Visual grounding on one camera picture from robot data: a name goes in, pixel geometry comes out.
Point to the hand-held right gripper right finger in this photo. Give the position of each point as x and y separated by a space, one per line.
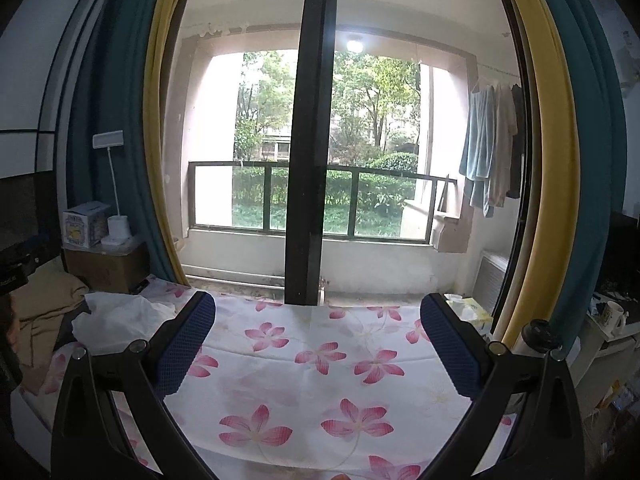
450 345

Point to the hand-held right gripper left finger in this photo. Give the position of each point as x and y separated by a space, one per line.
185 340

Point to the white garment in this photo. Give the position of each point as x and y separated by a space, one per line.
120 320

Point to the person's left hand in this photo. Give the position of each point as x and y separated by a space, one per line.
9 322

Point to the yellow tissue pack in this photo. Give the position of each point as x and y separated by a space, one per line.
472 312

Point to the beige blanket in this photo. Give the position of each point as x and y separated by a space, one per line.
45 305

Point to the white air conditioner unit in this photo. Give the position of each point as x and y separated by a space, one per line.
492 280

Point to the small printed box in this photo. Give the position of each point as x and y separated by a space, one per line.
82 227

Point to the stainless steel bottle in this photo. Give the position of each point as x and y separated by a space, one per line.
537 335

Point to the brown cardboard box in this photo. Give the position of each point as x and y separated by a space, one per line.
107 270

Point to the white desk lamp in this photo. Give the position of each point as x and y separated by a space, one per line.
118 230

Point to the pink floral bed sheet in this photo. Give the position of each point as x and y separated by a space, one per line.
310 395

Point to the white side table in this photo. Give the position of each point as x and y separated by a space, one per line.
600 355

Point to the white printed mug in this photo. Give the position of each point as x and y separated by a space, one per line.
611 317

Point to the dark balcony railing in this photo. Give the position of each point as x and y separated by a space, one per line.
350 200

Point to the yellow curtain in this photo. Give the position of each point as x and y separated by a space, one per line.
160 160
555 185

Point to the teal curtain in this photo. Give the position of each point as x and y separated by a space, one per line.
600 135
125 110

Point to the hanging light blue towel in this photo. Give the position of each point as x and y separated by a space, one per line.
477 150

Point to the hanging dark garment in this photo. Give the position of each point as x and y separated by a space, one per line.
517 160

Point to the black monitor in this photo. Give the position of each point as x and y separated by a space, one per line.
625 245

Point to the hanging beige shirt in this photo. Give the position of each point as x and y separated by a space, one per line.
502 150

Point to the black window frame post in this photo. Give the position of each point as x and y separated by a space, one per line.
312 160

